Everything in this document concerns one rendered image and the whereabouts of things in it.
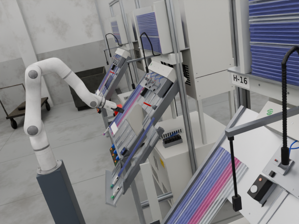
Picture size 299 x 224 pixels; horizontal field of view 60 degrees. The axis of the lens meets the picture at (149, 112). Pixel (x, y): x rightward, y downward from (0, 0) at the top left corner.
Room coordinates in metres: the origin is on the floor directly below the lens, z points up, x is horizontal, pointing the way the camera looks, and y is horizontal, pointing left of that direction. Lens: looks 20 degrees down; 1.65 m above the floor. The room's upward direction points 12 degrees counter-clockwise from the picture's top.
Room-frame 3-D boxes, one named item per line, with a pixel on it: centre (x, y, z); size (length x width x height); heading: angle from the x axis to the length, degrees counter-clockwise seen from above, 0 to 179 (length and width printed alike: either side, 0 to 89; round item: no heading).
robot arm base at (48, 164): (1.79, 0.85, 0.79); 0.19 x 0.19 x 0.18
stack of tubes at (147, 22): (2.03, -0.17, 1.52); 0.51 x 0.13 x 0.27; 13
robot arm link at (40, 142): (1.82, 0.86, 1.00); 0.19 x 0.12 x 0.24; 17
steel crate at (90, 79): (5.83, 1.18, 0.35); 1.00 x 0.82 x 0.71; 7
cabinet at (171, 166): (2.11, -0.28, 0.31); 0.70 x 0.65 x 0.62; 13
